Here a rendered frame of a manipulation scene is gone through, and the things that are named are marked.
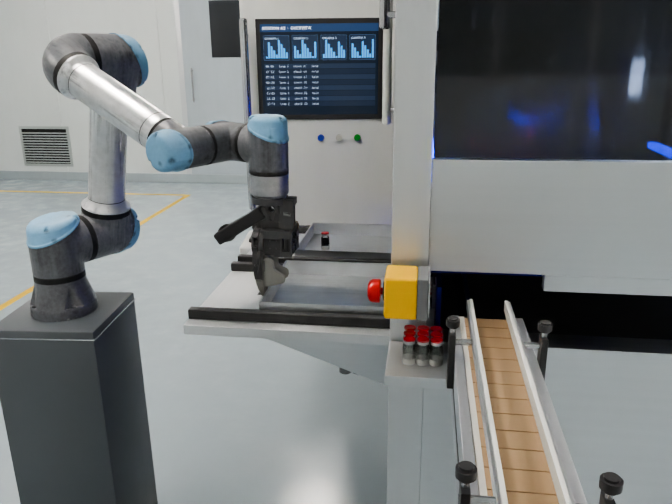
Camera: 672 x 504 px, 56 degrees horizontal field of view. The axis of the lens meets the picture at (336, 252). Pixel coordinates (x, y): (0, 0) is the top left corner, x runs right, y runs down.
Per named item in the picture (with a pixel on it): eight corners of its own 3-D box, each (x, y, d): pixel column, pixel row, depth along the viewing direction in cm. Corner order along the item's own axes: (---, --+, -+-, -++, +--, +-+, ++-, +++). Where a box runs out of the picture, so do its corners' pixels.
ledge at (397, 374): (467, 354, 113) (467, 344, 112) (471, 391, 101) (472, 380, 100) (389, 350, 115) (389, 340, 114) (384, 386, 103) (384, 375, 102)
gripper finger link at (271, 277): (284, 303, 126) (283, 260, 123) (255, 301, 126) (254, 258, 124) (287, 298, 129) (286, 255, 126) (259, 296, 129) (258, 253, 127)
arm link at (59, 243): (21, 273, 148) (11, 217, 144) (72, 258, 159) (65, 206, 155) (50, 283, 142) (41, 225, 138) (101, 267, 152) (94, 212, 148)
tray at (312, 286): (431, 279, 145) (432, 264, 143) (433, 325, 120) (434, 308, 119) (286, 274, 149) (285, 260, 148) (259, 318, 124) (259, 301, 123)
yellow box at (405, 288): (427, 304, 110) (429, 265, 107) (427, 321, 103) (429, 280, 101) (384, 302, 111) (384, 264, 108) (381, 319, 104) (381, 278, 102)
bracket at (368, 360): (392, 377, 132) (393, 320, 128) (391, 384, 129) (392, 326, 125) (234, 367, 136) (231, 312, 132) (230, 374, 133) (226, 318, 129)
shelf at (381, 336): (431, 239, 182) (432, 233, 181) (433, 347, 116) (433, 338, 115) (269, 234, 188) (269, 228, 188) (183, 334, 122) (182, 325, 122)
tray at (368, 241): (432, 237, 176) (432, 225, 175) (432, 268, 152) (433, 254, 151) (312, 234, 181) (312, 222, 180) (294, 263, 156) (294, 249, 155)
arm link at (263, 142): (263, 112, 123) (297, 115, 119) (264, 167, 127) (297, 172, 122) (235, 115, 117) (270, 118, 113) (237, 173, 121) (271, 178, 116)
